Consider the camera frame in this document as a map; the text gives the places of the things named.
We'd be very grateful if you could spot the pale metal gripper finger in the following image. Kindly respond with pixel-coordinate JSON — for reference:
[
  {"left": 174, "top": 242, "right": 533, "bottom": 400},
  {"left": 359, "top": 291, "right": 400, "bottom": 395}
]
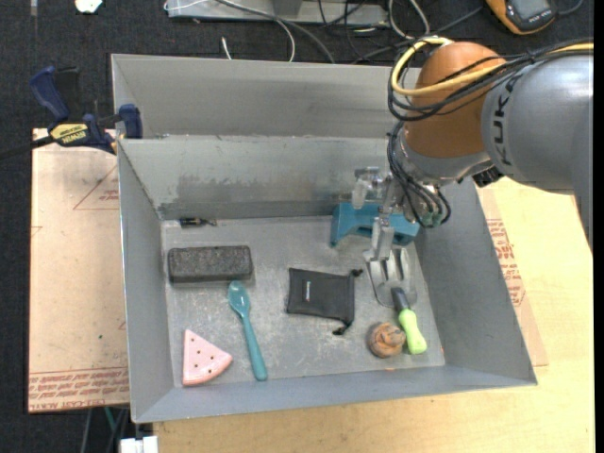
[
  {"left": 351, "top": 167, "right": 382, "bottom": 210},
  {"left": 361, "top": 208, "right": 395, "bottom": 263}
]

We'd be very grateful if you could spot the teal plastic toy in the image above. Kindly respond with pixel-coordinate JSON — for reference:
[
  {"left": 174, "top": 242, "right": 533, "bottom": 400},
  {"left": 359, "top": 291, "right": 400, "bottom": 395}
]
[{"left": 328, "top": 201, "right": 422, "bottom": 249}]

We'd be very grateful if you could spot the brown toy animal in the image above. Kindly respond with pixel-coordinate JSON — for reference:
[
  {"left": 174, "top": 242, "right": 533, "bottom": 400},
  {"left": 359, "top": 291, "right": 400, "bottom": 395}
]
[{"left": 366, "top": 321, "right": 408, "bottom": 360}]

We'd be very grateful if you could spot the grey metal bin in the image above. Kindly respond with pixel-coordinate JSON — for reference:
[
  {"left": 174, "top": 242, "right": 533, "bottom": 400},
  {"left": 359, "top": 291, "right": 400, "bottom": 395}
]
[{"left": 110, "top": 53, "right": 538, "bottom": 425}]

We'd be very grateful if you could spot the teal plastic spoon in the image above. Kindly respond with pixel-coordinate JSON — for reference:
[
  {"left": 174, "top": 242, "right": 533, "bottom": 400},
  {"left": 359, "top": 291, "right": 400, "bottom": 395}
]
[{"left": 226, "top": 279, "right": 269, "bottom": 382}]

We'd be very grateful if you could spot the dark grey flat block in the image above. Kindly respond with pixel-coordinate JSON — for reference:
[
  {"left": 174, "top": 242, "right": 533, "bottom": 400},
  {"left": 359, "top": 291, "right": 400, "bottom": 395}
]
[{"left": 167, "top": 245, "right": 255, "bottom": 284}]

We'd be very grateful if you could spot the pink toy watermelon slice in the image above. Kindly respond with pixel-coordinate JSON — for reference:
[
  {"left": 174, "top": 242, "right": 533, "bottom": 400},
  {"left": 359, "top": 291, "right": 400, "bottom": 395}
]
[{"left": 181, "top": 328, "right": 234, "bottom": 388}]

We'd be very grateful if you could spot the brown cardboard board, red print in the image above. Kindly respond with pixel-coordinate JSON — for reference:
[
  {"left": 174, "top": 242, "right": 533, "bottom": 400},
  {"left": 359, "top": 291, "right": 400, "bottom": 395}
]
[{"left": 27, "top": 127, "right": 550, "bottom": 414}]

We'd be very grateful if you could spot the black drawstring pouch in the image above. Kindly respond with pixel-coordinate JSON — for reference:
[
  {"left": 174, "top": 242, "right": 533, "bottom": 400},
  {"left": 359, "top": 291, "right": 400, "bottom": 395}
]
[{"left": 285, "top": 266, "right": 365, "bottom": 336}]

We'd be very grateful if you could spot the green and black handled tool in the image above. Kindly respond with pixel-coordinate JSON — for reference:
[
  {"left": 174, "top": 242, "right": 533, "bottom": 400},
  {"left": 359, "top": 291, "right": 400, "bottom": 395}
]
[{"left": 390, "top": 286, "right": 428, "bottom": 356}]

